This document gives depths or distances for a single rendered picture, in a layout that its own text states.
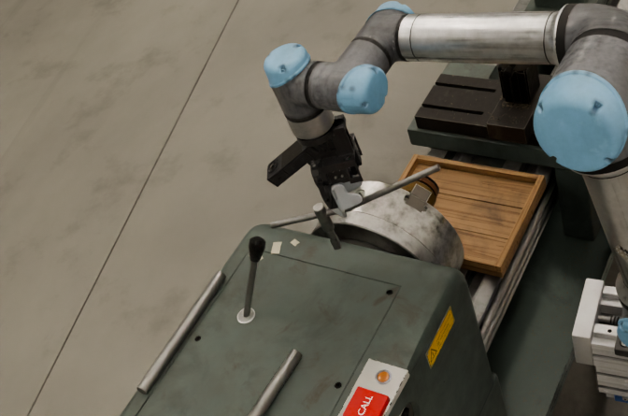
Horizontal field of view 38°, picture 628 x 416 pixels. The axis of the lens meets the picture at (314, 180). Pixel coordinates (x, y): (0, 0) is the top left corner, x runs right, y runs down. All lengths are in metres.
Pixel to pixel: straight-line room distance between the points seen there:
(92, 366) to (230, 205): 0.88
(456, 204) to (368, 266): 0.62
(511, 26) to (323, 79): 0.29
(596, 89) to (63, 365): 2.85
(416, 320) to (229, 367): 0.35
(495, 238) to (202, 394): 0.87
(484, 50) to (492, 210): 0.96
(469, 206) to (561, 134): 1.13
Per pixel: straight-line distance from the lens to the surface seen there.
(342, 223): 1.86
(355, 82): 1.36
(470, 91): 2.48
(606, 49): 1.21
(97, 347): 3.66
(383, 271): 1.72
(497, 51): 1.35
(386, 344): 1.62
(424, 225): 1.86
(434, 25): 1.40
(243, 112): 4.32
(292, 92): 1.43
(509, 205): 2.28
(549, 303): 2.51
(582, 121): 1.16
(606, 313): 1.82
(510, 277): 2.26
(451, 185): 2.36
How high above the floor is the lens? 2.54
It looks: 42 degrees down
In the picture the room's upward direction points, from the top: 22 degrees counter-clockwise
